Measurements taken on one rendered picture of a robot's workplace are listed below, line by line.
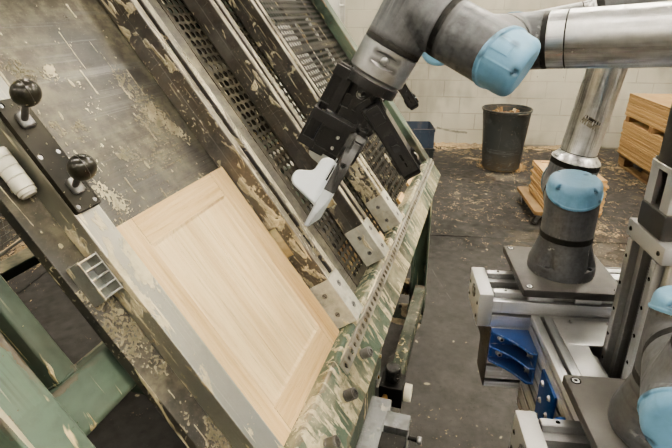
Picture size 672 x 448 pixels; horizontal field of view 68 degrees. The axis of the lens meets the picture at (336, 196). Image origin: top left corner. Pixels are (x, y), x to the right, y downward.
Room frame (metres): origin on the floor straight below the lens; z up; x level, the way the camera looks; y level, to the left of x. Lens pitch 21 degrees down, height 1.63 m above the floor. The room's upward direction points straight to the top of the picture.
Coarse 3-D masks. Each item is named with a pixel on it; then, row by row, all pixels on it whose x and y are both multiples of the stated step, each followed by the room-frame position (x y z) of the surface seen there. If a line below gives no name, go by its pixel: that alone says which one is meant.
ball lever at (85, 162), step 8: (72, 160) 0.63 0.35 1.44; (80, 160) 0.63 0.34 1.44; (88, 160) 0.64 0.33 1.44; (72, 168) 0.63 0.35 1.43; (80, 168) 0.63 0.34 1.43; (88, 168) 0.63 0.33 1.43; (96, 168) 0.65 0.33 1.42; (72, 176) 0.63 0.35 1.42; (80, 176) 0.63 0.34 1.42; (88, 176) 0.63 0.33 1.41; (72, 184) 0.70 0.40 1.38; (80, 184) 0.71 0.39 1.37; (72, 192) 0.70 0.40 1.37; (80, 192) 0.71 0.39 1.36
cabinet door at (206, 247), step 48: (192, 192) 0.95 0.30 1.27; (240, 192) 1.08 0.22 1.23; (144, 240) 0.77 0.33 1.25; (192, 240) 0.86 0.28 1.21; (240, 240) 0.96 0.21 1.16; (192, 288) 0.78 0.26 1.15; (240, 288) 0.86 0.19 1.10; (288, 288) 0.98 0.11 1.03; (240, 336) 0.78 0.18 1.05; (288, 336) 0.87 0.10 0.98; (336, 336) 0.98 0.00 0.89; (240, 384) 0.70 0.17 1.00; (288, 384) 0.78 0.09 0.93; (288, 432) 0.70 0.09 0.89
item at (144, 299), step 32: (0, 96) 0.75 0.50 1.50; (0, 128) 0.72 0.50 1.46; (32, 160) 0.70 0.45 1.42; (64, 224) 0.69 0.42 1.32; (96, 224) 0.70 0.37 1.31; (128, 256) 0.70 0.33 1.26; (128, 288) 0.66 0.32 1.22; (160, 288) 0.70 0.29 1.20; (160, 320) 0.66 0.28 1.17; (160, 352) 0.65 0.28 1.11; (192, 352) 0.66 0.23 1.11; (192, 384) 0.64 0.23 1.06; (224, 384) 0.65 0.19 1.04; (224, 416) 0.62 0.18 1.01; (256, 416) 0.65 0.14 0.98
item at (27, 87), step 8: (16, 80) 0.66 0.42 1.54; (24, 80) 0.66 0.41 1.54; (16, 88) 0.65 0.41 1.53; (24, 88) 0.65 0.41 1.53; (32, 88) 0.66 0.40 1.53; (40, 88) 0.67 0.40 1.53; (16, 96) 0.65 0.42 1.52; (24, 96) 0.65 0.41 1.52; (32, 96) 0.65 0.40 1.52; (40, 96) 0.67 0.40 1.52; (24, 104) 0.65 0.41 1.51; (32, 104) 0.66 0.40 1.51; (24, 112) 0.70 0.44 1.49; (24, 120) 0.72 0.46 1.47; (32, 120) 0.73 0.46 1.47
